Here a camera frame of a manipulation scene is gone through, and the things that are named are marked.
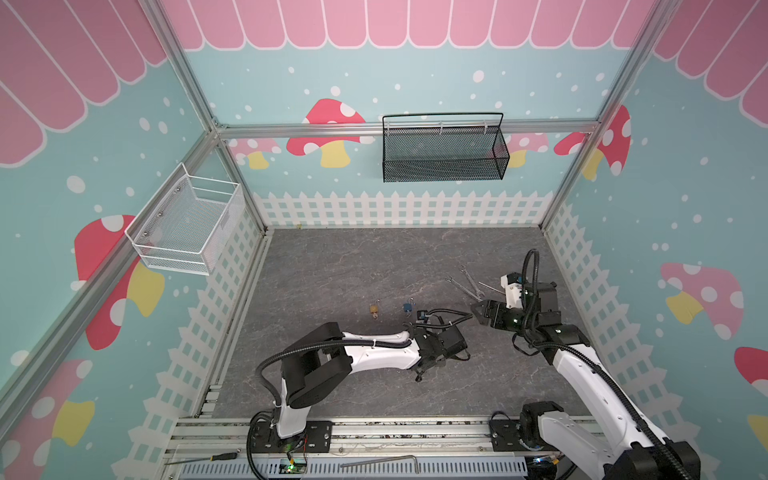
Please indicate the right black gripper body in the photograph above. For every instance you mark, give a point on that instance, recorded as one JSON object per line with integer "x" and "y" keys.
{"x": 491, "y": 310}

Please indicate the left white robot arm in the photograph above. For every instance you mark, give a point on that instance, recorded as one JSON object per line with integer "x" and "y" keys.
{"x": 308, "y": 371}

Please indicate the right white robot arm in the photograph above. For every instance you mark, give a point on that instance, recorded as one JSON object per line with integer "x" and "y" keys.
{"x": 631, "y": 445}

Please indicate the silver hex key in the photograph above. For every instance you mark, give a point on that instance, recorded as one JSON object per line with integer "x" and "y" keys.
{"x": 492, "y": 288}

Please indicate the large hex key front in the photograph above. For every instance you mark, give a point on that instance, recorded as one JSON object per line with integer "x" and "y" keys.
{"x": 416, "y": 468}

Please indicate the short silver wrench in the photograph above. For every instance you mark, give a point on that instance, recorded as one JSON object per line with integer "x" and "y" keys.
{"x": 474, "y": 287}

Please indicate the long silver wrench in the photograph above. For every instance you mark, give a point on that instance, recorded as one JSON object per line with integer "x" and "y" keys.
{"x": 464, "y": 289}

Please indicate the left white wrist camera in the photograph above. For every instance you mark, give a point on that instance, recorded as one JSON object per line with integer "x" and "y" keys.
{"x": 423, "y": 317}

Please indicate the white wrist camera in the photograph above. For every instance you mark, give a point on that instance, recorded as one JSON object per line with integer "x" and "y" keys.
{"x": 513, "y": 289}
{"x": 423, "y": 317}

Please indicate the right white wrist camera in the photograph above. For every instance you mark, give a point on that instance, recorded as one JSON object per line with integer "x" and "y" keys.
{"x": 513, "y": 289}

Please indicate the black mesh wall basket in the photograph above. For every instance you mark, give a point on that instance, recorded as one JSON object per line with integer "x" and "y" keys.
{"x": 441, "y": 147}

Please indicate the screwdriver on rail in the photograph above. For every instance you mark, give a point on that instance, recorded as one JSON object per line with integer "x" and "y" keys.
{"x": 227, "y": 456}

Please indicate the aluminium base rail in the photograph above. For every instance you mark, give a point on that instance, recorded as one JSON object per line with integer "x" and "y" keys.
{"x": 446, "y": 447}

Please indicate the white wire wall basket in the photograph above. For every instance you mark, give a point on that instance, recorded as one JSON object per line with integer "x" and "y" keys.
{"x": 187, "y": 224}

